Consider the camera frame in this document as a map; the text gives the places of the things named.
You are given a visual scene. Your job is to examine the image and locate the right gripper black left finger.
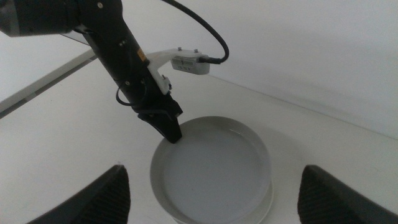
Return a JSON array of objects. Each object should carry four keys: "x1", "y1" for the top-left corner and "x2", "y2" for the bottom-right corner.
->
[{"x1": 27, "y1": 164, "x2": 132, "y2": 224}]

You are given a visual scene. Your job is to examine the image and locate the white shallow bowl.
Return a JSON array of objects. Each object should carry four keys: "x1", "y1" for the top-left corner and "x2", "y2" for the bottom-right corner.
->
[{"x1": 157, "y1": 180, "x2": 275, "y2": 224}]

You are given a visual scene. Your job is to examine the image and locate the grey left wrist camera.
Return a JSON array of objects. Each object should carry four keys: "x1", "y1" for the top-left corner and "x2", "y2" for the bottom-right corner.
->
[{"x1": 170, "y1": 54, "x2": 211, "y2": 76}]

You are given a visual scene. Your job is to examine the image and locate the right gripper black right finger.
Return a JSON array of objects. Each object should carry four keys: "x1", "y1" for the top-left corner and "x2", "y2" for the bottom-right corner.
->
[{"x1": 297, "y1": 164, "x2": 398, "y2": 224}]

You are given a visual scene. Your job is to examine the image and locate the grey shallow bowl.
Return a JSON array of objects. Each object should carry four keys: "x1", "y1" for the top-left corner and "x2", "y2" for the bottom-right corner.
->
[{"x1": 150, "y1": 116, "x2": 273, "y2": 224}]

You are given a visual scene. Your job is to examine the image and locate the thick black left camera cable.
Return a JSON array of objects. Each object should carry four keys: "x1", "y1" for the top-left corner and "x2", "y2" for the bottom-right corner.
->
[{"x1": 160, "y1": 0, "x2": 230, "y2": 65}]

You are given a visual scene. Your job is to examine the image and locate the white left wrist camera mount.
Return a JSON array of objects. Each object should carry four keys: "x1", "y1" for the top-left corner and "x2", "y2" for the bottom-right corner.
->
[{"x1": 145, "y1": 47, "x2": 200, "y2": 95}]

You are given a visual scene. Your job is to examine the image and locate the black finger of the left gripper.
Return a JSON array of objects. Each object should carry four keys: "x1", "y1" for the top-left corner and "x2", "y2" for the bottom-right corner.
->
[
  {"x1": 137, "y1": 111, "x2": 172, "y2": 142},
  {"x1": 170, "y1": 114, "x2": 183, "y2": 144}
]

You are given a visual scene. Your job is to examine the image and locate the thin black left gripper cable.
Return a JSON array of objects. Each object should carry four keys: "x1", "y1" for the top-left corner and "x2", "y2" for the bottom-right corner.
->
[{"x1": 115, "y1": 85, "x2": 149, "y2": 108}]

